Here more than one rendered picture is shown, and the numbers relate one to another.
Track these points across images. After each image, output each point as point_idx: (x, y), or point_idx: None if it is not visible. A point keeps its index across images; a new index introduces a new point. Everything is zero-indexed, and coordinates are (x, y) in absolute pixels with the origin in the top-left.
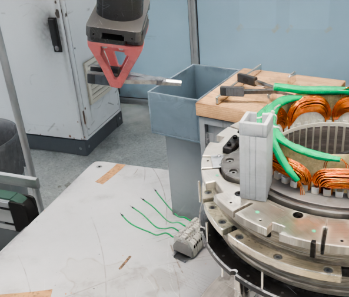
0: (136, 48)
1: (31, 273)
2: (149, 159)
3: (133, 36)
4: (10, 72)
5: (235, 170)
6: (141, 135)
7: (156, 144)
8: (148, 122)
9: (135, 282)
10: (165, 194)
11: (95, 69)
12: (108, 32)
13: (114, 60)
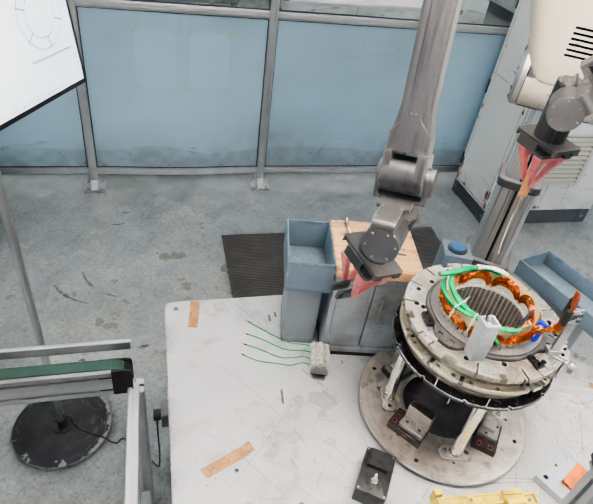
0: (390, 277)
1: (217, 434)
2: (63, 242)
3: (399, 275)
4: (12, 219)
5: (450, 340)
6: (34, 213)
7: (60, 222)
8: (32, 193)
9: (303, 410)
10: (260, 323)
11: (336, 286)
12: (387, 276)
13: (347, 276)
